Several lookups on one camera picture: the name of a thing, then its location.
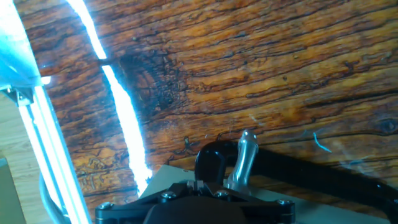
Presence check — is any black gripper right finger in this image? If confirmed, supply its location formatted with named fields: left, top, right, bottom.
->
left=198, top=180, right=296, bottom=224

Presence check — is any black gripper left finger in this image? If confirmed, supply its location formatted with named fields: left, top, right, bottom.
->
left=95, top=180, right=200, bottom=224

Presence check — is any aluminium table edge rail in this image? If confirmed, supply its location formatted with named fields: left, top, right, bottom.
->
left=0, top=0, right=93, bottom=224

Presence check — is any black screw clamp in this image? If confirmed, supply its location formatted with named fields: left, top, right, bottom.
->
left=194, top=140, right=398, bottom=224

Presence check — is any brown wooden board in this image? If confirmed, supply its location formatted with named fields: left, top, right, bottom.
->
left=14, top=0, right=398, bottom=218

